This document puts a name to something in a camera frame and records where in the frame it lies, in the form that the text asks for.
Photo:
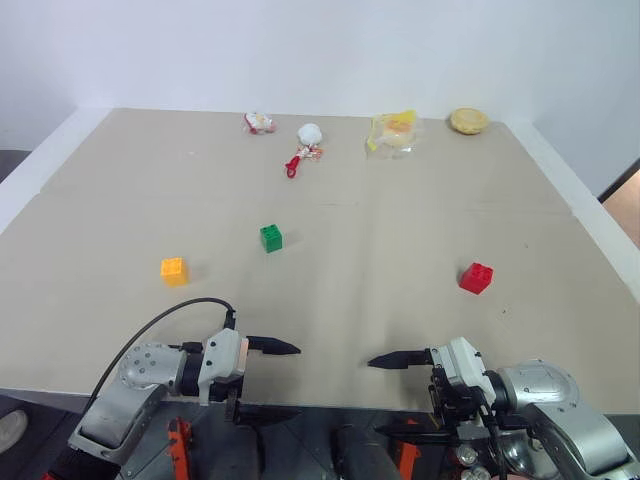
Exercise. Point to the bread in yellow plastic bag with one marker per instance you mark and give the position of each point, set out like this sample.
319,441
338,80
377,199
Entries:
395,132

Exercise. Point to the green toy brick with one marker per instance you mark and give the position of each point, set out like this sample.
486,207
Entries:
271,239

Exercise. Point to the shiny silver round knobs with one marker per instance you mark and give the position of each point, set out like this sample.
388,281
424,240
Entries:
470,462

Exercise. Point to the white shoe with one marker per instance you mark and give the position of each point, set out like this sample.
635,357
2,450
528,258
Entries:
11,430

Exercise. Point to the red toy brick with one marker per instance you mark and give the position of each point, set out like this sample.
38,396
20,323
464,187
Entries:
475,279

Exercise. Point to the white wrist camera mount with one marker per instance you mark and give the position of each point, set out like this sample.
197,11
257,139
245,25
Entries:
222,352
462,362

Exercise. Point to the orange toy brick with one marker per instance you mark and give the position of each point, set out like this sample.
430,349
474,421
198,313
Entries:
174,272

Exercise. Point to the orange bracket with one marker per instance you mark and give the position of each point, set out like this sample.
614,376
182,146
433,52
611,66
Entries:
179,445
407,457

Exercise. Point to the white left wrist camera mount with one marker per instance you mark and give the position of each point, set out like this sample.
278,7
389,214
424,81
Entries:
222,352

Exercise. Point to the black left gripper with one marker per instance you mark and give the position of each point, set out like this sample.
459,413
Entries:
227,389

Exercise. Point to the red white wrapped snack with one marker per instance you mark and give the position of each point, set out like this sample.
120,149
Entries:
259,122

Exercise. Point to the round yellow egg tart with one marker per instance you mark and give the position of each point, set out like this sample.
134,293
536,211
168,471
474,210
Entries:
468,121

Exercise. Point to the beige table cover sheet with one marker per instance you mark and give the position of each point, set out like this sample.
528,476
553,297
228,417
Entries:
350,240

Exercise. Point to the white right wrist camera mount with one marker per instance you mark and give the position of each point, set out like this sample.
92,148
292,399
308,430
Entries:
462,362

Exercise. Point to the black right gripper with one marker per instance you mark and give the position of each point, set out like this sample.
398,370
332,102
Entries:
457,405

